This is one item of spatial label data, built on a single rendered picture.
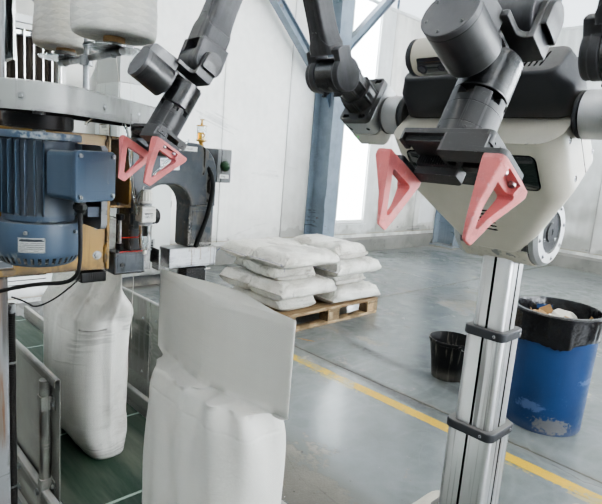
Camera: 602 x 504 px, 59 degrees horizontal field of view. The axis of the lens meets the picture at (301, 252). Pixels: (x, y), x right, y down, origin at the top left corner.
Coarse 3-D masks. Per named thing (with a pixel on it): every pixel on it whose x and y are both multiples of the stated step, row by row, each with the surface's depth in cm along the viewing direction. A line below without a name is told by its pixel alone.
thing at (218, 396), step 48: (192, 288) 119; (192, 336) 120; (240, 336) 109; (288, 336) 102; (192, 384) 117; (240, 384) 111; (288, 384) 103; (192, 432) 114; (240, 432) 106; (144, 480) 132; (192, 480) 114; (240, 480) 107
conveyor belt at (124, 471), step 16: (16, 320) 279; (16, 336) 257; (32, 336) 259; (32, 352) 239; (128, 416) 190; (64, 432) 176; (128, 432) 179; (144, 432) 180; (64, 448) 167; (80, 448) 167; (128, 448) 170; (64, 464) 158; (80, 464) 159; (96, 464) 160; (112, 464) 160; (128, 464) 161; (64, 480) 151; (80, 480) 152; (96, 480) 152; (112, 480) 153; (128, 480) 153; (64, 496) 144; (80, 496) 145; (96, 496) 145; (112, 496) 146; (128, 496) 146
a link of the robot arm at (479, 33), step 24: (456, 0) 49; (480, 0) 47; (552, 0) 53; (432, 24) 49; (456, 24) 47; (480, 24) 48; (504, 24) 52; (552, 24) 53; (456, 48) 49; (480, 48) 49; (528, 48) 54; (456, 72) 52
